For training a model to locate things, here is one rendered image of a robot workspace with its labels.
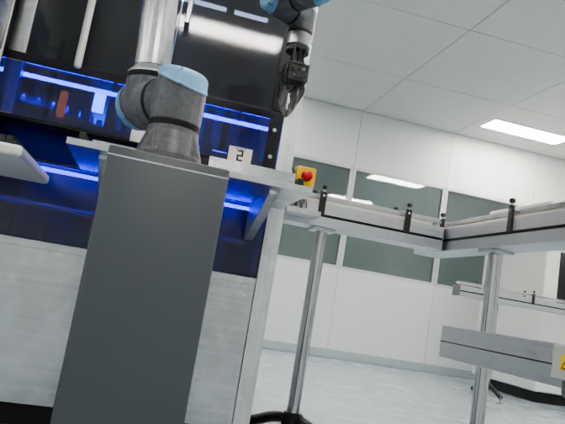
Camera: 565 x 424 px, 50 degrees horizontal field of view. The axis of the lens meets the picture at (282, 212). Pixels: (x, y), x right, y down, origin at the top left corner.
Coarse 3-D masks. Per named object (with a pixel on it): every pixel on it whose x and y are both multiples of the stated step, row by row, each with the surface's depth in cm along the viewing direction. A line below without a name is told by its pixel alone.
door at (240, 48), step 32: (224, 0) 220; (256, 0) 223; (192, 32) 216; (224, 32) 218; (256, 32) 221; (192, 64) 214; (224, 64) 217; (256, 64) 220; (224, 96) 216; (256, 96) 219
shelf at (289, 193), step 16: (80, 144) 163; (96, 144) 164; (80, 160) 184; (96, 160) 180; (240, 176) 172; (256, 176) 173; (240, 192) 193; (256, 192) 188; (288, 192) 179; (304, 192) 176
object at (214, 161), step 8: (216, 160) 174; (224, 160) 174; (224, 168) 174; (232, 168) 174; (240, 168) 175; (248, 168) 175; (256, 168) 176; (264, 168) 177; (264, 176) 176; (272, 176) 177; (280, 176) 177; (288, 176) 178
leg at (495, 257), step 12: (480, 252) 219; (492, 252) 214; (504, 252) 212; (492, 264) 214; (492, 276) 213; (492, 288) 212; (492, 300) 211; (492, 312) 211; (480, 324) 213; (492, 324) 210; (480, 372) 208; (480, 384) 207; (480, 396) 206; (480, 408) 206; (480, 420) 205
